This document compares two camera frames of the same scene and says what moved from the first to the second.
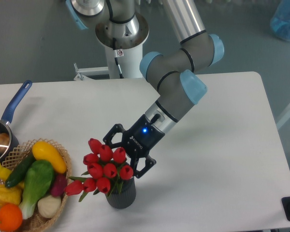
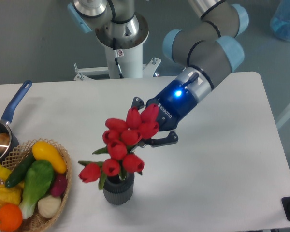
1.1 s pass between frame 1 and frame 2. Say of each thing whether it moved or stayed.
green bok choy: stayed
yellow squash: stayed
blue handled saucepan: stayed
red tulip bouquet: moved
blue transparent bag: stayed
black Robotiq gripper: moved
